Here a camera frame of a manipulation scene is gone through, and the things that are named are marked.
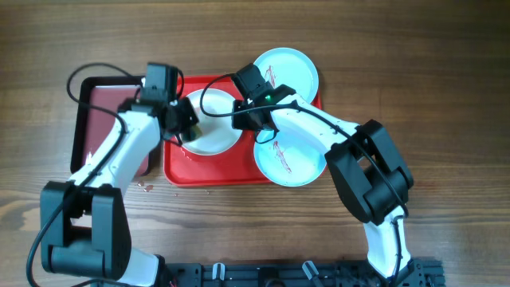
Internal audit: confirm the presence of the green yellow sponge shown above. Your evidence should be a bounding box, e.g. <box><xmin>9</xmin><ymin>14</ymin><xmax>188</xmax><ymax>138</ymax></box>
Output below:
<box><xmin>180</xmin><ymin>124</ymin><xmax>202</xmax><ymax>143</ymax></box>

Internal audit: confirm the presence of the white plate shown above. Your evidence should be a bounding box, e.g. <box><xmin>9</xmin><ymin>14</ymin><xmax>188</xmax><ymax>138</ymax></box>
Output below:
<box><xmin>183</xmin><ymin>88</ymin><xmax>242</xmax><ymax>155</ymax></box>

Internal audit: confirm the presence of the light blue plate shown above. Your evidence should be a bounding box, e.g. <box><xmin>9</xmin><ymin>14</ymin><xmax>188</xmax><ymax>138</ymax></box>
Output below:
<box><xmin>253</xmin><ymin>131</ymin><xmax>326</xmax><ymax>187</ymax></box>
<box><xmin>254</xmin><ymin>47</ymin><xmax>319</xmax><ymax>104</ymax></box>

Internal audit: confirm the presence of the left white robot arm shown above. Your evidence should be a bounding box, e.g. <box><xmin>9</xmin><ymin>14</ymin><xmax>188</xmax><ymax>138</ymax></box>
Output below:
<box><xmin>40</xmin><ymin>97</ymin><xmax>198</xmax><ymax>286</ymax></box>

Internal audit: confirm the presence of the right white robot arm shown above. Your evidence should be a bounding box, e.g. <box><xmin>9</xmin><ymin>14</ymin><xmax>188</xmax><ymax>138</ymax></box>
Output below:
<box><xmin>233</xmin><ymin>83</ymin><xmax>414</xmax><ymax>285</ymax></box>

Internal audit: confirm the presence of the red serving tray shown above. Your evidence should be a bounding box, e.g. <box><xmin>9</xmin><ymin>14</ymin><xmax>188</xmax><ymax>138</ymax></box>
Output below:
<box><xmin>163</xmin><ymin>74</ymin><xmax>328</xmax><ymax>187</ymax></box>

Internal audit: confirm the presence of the black tray with pink water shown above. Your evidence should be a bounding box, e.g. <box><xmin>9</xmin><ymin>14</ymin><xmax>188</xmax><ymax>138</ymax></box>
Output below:
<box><xmin>70</xmin><ymin>77</ymin><xmax>141</xmax><ymax>173</ymax></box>

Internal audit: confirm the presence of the right black cable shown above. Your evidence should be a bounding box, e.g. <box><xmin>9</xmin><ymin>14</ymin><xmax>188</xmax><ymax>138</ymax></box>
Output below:
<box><xmin>198</xmin><ymin>73</ymin><xmax>410</xmax><ymax>280</ymax></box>

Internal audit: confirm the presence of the black cable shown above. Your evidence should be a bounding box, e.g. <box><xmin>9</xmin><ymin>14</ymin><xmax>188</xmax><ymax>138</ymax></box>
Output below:
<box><xmin>25</xmin><ymin>62</ymin><xmax>185</xmax><ymax>287</ymax></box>
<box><xmin>198</xmin><ymin>73</ymin><xmax>410</xmax><ymax>280</ymax></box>

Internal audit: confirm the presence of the left black cable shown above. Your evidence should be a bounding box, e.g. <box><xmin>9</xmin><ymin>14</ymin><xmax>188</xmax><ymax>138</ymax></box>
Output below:
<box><xmin>25</xmin><ymin>62</ymin><xmax>185</xmax><ymax>287</ymax></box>

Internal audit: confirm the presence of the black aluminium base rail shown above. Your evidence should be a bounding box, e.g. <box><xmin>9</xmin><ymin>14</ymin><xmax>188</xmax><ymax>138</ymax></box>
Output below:
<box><xmin>164</xmin><ymin>258</ymin><xmax>446</xmax><ymax>287</ymax></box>

